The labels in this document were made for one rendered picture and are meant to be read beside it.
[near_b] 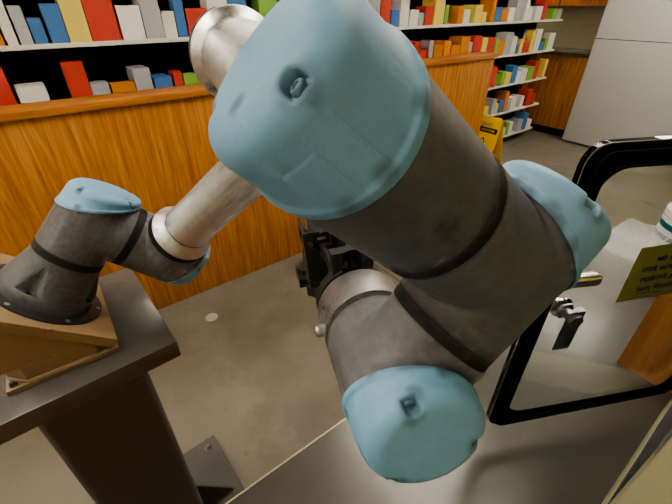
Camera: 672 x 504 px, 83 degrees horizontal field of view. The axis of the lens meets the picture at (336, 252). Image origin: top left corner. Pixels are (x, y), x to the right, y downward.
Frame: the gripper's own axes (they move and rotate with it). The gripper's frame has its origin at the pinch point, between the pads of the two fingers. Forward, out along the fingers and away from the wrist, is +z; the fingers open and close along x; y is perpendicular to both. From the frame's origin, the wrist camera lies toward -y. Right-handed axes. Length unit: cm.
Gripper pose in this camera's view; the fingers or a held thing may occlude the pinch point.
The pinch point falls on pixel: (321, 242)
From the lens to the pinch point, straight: 53.1
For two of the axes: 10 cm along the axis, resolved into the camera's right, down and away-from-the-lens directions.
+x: -9.7, 1.7, -1.5
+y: -1.0, -9.0, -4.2
